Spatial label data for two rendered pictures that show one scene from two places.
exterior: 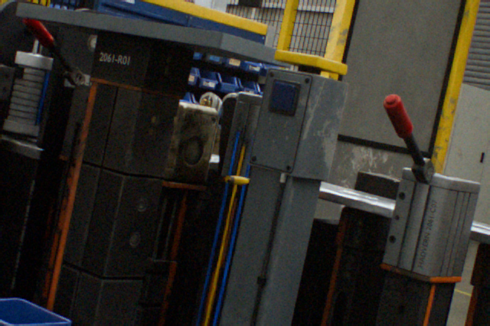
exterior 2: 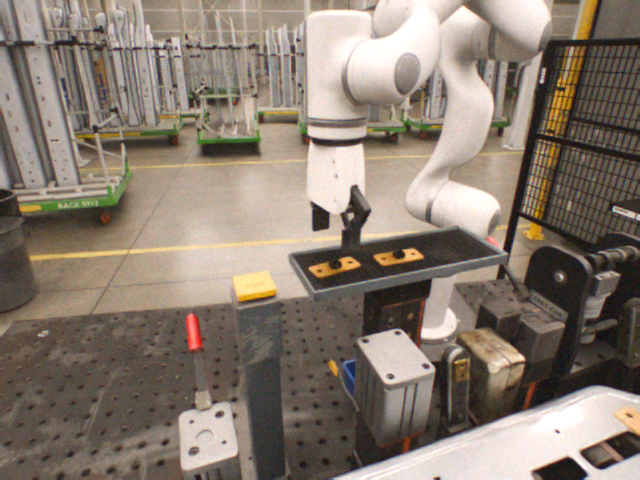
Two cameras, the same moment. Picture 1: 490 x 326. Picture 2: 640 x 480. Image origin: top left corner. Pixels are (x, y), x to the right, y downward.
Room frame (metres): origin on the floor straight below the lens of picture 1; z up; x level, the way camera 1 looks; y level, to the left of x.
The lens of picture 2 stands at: (1.45, -0.45, 1.49)
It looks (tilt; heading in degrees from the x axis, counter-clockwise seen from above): 25 degrees down; 122
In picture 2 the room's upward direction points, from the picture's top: straight up
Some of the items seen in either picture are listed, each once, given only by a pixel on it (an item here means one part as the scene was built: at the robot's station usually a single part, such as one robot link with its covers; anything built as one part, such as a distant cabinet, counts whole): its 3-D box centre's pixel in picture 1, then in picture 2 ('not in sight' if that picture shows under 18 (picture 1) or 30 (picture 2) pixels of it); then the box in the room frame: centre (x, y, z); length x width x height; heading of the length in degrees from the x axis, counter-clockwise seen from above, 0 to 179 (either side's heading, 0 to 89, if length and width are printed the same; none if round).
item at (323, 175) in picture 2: not in sight; (336, 169); (1.17, 0.06, 1.33); 0.10 x 0.07 x 0.11; 151
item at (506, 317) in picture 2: not in sight; (480, 392); (1.42, 0.18, 0.90); 0.05 x 0.05 x 0.40; 52
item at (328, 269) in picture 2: not in sight; (335, 264); (1.17, 0.06, 1.17); 0.08 x 0.04 x 0.01; 61
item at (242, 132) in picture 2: not in sight; (227, 92); (-3.67, 4.83, 0.88); 1.91 x 1.00 x 1.76; 132
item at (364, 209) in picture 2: not in sight; (352, 199); (1.21, 0.03, 1.30); 0.08 x 0.01 x 0.06; 151
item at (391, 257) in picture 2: not in sight; (398, 254); (1.25, 0.15, 1.17); 0.08 x 0.04 x 0.01; 51
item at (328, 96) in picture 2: not in sight; (340, 66); (1.17, 0.05, 1.47); 0.09 x 0.08 x 0.13; 165
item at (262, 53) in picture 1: (148, 34); (398, 257); (1.24, 0.15, 1.16); 0.37 x 0.14 x 0.02; 52
